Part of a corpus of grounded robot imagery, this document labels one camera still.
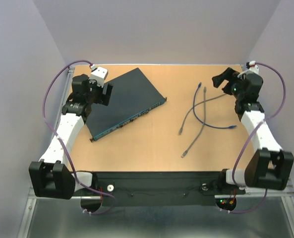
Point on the grey ethernet cable long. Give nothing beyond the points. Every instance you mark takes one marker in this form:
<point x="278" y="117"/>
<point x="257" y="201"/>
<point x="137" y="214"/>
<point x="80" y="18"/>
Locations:
<point x="191" y="109"/>

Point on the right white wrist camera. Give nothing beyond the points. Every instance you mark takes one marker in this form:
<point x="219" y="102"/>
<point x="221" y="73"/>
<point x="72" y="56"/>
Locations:
<point x="249" y="68"/>

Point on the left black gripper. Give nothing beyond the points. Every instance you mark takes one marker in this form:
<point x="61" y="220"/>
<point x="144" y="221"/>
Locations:
<point x="102" y="98"/>

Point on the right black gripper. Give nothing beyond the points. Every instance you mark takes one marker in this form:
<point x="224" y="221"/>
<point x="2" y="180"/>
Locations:
<point x="229" y="74"/>

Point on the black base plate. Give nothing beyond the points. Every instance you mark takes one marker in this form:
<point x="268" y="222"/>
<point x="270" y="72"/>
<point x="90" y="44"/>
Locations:
<point x="165" y="188"/>

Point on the aluminium front rail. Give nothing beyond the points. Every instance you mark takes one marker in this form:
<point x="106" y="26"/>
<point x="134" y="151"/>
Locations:
<point x="249" y="191"/>

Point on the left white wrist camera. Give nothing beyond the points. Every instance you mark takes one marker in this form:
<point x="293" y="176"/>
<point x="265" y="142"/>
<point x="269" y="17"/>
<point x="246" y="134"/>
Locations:
<point x="98" y="75"/>

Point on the aluminium rail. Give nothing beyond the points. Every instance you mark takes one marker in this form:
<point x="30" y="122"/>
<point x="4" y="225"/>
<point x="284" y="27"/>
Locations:
<point x="249" y="191"/>
<point x="65" y="84"/>

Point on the metal sheet panel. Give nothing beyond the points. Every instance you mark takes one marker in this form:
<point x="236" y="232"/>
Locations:
<point x="46" y="218"/>

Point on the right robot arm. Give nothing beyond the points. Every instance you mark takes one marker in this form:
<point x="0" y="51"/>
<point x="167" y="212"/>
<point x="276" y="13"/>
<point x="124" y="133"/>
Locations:
<point x="270" y="166"/>

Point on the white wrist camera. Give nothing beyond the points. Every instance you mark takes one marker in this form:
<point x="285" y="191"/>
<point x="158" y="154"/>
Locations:
<point x="98" y="75"/>
<point x="249" y="68"/>

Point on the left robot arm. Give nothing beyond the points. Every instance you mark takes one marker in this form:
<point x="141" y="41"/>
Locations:
<point x="54" y="175"/>

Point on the dark blue network switch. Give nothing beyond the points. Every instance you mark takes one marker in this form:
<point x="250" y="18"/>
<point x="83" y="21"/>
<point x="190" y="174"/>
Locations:
<point x="133" y="96"/>

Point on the aluminium left side rail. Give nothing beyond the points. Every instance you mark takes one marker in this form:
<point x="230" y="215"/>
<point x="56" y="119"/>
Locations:
<point x="65" y="84"/>

